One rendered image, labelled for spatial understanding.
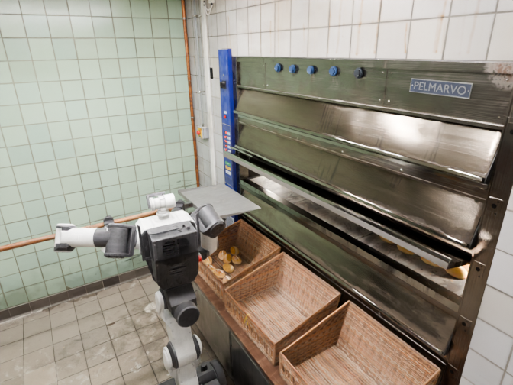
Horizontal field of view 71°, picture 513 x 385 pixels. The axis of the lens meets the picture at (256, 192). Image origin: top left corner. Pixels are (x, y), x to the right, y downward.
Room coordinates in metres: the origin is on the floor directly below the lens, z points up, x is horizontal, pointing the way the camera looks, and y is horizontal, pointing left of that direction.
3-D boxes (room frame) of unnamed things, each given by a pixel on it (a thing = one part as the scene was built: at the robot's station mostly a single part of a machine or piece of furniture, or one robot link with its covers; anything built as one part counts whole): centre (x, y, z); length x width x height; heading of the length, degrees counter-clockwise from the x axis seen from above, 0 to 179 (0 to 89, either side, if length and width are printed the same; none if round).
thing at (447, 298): (1.95, -0.37, 1.16); 1.80 x 0.06 x 0.04; 31
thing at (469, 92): (1.95, -0.37, 1.99); 1.80 x 0.08 x 0.21; 31
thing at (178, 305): (1.47, 0.40, 1.01); 0.28 x 0.13 x 0.18; 31
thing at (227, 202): (2.24, 0.27, 1.21); 0.55 x 0.36 x 0.03; 31
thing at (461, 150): (1.93, -0.35, 1.80); 1.79 x 0.11 x 0.19; 31
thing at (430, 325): (1.93, -0.35, 1.02); 1.79 x 0.11 x 0.19; 31
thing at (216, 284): (2.30, 0.18, 0.72); 0.56 x 0.49 x 0.28; 33
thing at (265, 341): (1.78, -0.13, 0.72); 0.56 x 0.49 x 0.28; 33
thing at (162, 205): (1.56, 0.44, 1.47); 0.10 x 0.07 x 0.09; 117
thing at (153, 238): (1.50, 0.42, 1.27); 0.34 x 0.30 x 0.36; 117
